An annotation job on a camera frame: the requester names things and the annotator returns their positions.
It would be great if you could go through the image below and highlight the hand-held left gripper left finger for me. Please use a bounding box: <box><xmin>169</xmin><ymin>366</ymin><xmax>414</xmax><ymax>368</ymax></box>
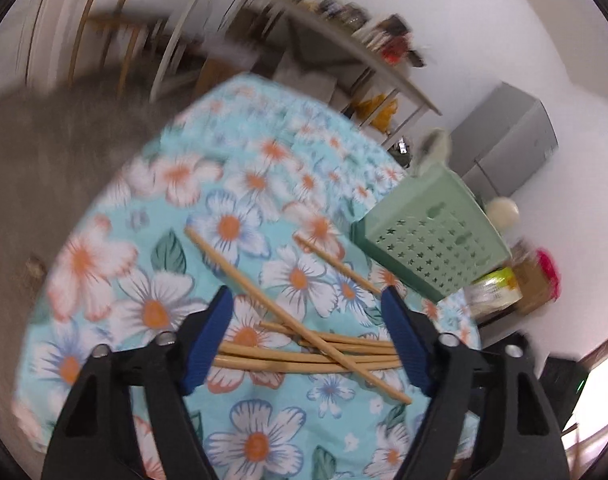
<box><xmin>41</xmin><ymin>285</ymin><xmax>235</xmax><ymax>480</ymax></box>

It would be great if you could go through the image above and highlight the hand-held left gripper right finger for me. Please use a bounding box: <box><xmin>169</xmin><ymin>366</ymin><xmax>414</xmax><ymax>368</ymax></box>
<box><xmin>381</xmin><ymin>285</ymin><xmax>571</xmax><ymax>480</ymax></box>

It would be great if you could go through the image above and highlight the pile of wooden chopsticks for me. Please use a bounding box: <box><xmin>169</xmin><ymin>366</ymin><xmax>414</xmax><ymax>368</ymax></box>
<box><xmin>184</xmin><ymin>226</ymin><xmax>413</xmax><ymax>406</ymax></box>

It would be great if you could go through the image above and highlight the green perforated utensil holder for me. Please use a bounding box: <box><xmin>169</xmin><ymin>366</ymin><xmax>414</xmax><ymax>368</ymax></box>
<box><xmin>351</xmin><ymin>165</ymin><xmax>512</xmax><ymax>303</ymax></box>

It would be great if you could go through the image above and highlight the floral turquoise blanket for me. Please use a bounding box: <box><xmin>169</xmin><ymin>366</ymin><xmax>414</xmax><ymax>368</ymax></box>
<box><xmin>11</xmin><ymin>72</ymin><xmax>485</xmax><ymax>480</ymax></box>

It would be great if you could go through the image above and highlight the yellow green rice bag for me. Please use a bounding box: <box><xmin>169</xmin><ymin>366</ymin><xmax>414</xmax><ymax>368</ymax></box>
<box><xmin>465</xmin><ymin>266</ymin><xmax>524</xmax><ymax>317</ymax></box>

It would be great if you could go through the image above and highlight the large cardboard box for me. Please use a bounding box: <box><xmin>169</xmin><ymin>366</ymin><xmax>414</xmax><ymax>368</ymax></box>
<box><xmin>509</xmin><ymin>239</ymin><xmax>556</xmax><ymax>317</ymax></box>

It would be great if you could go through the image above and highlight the pink cloth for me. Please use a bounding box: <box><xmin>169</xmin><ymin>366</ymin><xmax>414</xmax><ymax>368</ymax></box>
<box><xmin>534</xmin><ymin>249</ymin><xmax>561</xmax><ymax>302</ymax></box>

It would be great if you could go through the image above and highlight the wooden chair dark seat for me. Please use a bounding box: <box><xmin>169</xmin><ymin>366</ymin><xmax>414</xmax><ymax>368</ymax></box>
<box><xmin>536</xmin><ymin>355</ymin><xmax>591</xmax><ymax>461</ymax></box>
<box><xmin>66</xmin><ymin>0</ymin><xmax>152</xmax><ymax>98</ymax></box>

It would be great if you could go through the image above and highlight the silver refrigerator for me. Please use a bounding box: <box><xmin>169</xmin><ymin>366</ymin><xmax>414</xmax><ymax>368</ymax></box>
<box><xmin>449</xmin><ymin>82</ymin><xmax>560</xmax><ymax>202</ymax></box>

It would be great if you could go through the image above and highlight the yellow plastic bag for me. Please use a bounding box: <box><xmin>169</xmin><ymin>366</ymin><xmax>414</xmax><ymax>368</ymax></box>
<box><xmin>353</xmin><ymin>94</ymin><xmax>401</xmax><ymax>132</ymax></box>

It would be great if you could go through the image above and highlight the red box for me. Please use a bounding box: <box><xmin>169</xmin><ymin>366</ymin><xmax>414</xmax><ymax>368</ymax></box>
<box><xmin>380</xmin><ymin>40</ymin><xmax>412</xmax><ymax>67</ymax></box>

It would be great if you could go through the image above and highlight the long wooden table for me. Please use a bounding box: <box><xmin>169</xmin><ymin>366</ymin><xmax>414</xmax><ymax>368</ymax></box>
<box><xmin>148</xmin><ymin>0</ymin><xmax>443</xmax><ymax>117</ymax></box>

